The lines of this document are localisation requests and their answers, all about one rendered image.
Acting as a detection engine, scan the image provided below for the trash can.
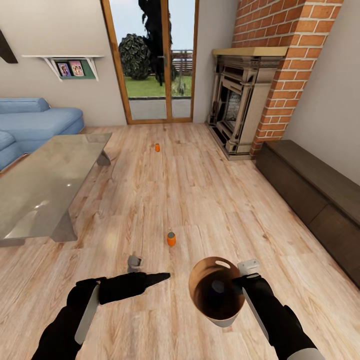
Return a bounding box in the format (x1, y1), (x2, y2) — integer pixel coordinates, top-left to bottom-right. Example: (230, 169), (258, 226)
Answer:
(188, 256), (246, 328)

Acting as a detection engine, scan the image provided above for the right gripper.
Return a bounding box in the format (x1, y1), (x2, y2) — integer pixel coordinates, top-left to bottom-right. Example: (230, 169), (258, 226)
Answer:
(231, 275), (247, 296)

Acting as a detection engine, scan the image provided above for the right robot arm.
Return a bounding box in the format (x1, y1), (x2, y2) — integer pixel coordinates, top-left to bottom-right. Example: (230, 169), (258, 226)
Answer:
(231, 259), (326, 360)

